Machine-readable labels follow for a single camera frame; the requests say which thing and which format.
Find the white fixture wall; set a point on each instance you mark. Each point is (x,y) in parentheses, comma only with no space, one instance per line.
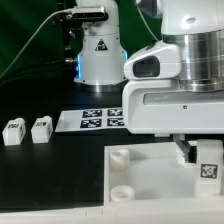
(203,210)

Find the white square tabletop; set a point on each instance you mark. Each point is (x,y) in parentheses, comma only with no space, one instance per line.
(148,171)

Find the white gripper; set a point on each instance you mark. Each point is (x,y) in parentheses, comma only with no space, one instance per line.
(160,107)

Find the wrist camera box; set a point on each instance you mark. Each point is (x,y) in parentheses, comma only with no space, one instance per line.
(154,62)

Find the white sheet with tags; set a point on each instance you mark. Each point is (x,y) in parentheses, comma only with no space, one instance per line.
(90,119)

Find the silver camera on base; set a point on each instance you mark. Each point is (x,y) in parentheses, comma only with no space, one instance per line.
(88,14)

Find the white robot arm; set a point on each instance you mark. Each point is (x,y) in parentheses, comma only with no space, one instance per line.
(195,26)

